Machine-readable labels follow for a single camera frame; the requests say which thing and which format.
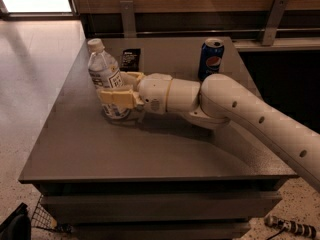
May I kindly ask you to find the black wire mesh basket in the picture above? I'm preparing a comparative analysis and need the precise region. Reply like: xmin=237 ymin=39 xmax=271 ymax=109
xmin=31 ymin=196 xmax=72 ymax=234

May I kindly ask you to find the right grey metal bracket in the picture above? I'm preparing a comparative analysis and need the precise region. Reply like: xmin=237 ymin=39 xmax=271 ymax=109
xmin=259 ymin=0 xmax=289 ymax=46

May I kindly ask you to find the left grey metal bracket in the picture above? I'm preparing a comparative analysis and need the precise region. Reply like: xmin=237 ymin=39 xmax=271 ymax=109
xmin=120 ymin=0 xmax=137 ymax=38

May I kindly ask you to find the clear plastic water bottle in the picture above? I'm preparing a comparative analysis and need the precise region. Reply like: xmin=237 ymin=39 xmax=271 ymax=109
xmin=87 ymin=38 xmax=129 ymax=120

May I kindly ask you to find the grey drawer cabinet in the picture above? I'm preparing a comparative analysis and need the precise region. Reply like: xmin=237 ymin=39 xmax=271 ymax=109
xmin=20 ymin=49 xmax=294 ymax=240

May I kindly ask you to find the black white striped handle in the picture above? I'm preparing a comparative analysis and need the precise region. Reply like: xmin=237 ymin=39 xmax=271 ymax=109
xmin=264 ymin=215 xmax=320 ymax=240

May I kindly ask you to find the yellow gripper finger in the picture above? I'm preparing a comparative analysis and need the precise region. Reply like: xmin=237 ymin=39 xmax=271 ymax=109
xmin=121 ymin=71 xmax=145 ymax=88
xmin=96 ymin=85 xmax=144 ymax=109

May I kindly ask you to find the black round object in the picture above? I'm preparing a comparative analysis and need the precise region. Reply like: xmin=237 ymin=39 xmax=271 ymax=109
xmin=0 ymin=203 xmax=31 ymax=240

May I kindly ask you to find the blue Pepsi can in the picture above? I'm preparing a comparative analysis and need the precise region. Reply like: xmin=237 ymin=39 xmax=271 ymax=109
xmin=198 ymin=38 xmax=224 ymax=81

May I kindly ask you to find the black snack packet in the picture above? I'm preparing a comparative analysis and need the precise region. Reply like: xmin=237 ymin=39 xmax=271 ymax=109
xmin=120 ymin=49 xmax=141 ymax=72

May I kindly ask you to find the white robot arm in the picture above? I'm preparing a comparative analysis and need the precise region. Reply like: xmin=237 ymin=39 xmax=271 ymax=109
xmin=97 ymin=72 xmax=320 ymax=191

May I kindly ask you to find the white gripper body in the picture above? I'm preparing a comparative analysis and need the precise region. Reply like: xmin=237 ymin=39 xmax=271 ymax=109
xmin=138 ymin=73 xmax=173 ymax=114

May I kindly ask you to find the grey metal bracket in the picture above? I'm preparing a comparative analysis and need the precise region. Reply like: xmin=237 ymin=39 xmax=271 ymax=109
xmin=259 ymin=0 xmax=289 ymax=46
xmin=120 ymin=0 xmax=137 ymax=38

